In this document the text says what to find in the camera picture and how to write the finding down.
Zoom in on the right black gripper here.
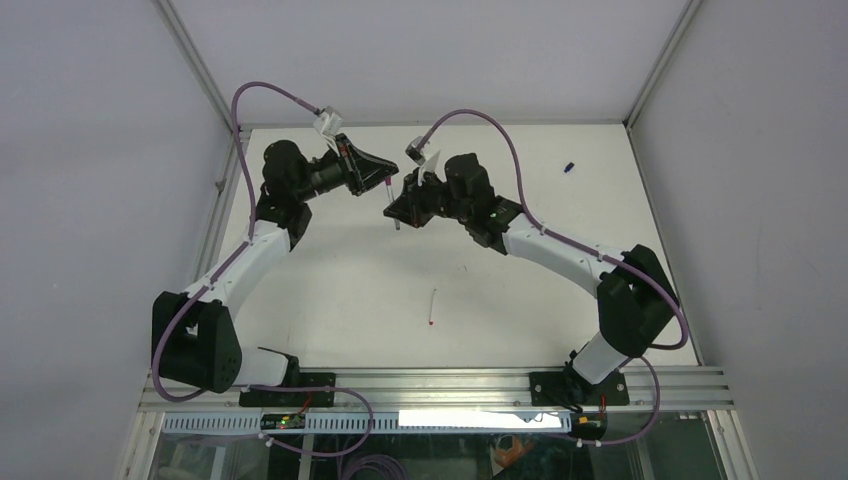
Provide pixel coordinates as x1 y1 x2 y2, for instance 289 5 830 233
385 165 473 227

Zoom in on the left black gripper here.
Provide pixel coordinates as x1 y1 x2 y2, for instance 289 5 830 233
296 135 399 203

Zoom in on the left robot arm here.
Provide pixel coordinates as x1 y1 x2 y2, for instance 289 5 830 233
151 134 399 406

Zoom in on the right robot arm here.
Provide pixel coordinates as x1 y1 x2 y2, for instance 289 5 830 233
383 154 677 405

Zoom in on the white pen red end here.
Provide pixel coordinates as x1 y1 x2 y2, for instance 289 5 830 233
428 288 438 326

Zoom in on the orange object below table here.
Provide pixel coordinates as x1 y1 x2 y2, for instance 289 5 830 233
491 435 535 469

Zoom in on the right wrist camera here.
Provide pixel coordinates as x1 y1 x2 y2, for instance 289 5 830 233
405 136 441 186

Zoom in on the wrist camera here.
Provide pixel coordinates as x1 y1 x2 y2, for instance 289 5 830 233
313 107 343 141
405 136 441 186

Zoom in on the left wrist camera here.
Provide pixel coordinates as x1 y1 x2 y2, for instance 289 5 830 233
313 107 343 141

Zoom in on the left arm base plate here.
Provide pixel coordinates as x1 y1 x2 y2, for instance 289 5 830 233
238 372 336 409

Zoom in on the white slotted cable duct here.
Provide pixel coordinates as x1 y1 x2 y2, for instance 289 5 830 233
162 409 571 436

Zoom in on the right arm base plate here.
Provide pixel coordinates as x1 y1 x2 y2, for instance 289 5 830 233
528 370 630 407

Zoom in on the aluminium frame rail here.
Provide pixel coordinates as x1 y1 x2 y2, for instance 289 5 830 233
138 363 735 413

